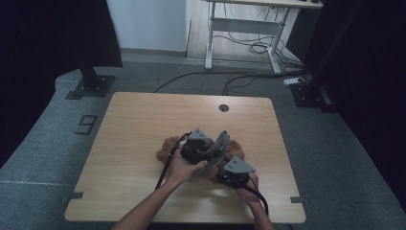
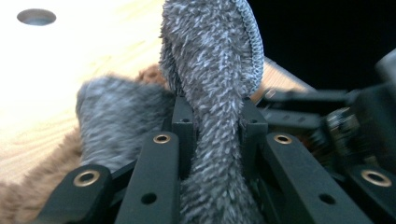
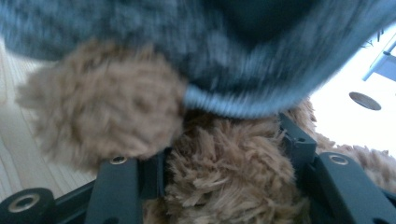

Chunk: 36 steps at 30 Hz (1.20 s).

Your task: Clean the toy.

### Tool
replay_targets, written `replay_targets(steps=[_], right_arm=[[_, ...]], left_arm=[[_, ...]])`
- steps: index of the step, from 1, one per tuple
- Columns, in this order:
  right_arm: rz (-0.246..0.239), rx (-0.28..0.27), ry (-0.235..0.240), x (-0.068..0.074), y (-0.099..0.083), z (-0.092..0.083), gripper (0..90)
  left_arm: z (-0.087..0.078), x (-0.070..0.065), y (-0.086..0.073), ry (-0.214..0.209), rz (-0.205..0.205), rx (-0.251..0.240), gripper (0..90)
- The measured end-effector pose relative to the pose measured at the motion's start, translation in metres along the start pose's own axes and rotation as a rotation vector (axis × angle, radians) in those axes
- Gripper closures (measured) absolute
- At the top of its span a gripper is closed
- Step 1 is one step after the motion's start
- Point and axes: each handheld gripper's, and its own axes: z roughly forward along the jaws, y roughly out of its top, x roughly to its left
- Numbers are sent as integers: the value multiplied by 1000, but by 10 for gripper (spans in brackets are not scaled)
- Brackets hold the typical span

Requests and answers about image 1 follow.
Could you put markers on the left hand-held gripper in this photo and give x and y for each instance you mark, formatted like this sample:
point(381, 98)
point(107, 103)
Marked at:
point(196, 150)

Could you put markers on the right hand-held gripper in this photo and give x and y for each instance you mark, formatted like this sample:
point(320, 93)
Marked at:
point(234, 175)

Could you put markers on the grey striped cloth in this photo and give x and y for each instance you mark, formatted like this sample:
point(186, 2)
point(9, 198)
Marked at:
point(220, 147)

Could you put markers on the brown teddy bear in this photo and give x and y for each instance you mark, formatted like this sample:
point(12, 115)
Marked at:
point(166, 151)

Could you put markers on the person's right hand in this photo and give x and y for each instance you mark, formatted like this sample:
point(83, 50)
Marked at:
point(247, 193)

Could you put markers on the person's left hand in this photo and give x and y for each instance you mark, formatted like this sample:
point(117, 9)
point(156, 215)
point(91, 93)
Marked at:
point(182, 171)

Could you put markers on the white power strip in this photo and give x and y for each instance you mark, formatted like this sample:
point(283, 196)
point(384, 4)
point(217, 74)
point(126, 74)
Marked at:
point(293, 81)

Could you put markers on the black metal stand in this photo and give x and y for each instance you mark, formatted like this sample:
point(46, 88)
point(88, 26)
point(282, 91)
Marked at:
point(311, 92)

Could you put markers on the black curtain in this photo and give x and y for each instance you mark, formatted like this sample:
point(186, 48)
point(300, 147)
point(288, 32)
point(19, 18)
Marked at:
point(48, 48)
point(376, 80)

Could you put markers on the grey table edge bracket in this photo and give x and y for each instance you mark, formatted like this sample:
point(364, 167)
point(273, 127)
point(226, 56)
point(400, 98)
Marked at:
point(298, 200)
point(75, 195)

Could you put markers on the black stand with base plate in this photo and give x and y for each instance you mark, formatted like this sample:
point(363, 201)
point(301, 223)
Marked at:
point(92, 84)

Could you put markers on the white desk frame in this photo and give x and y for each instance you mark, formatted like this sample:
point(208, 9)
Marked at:
point(245, 26)

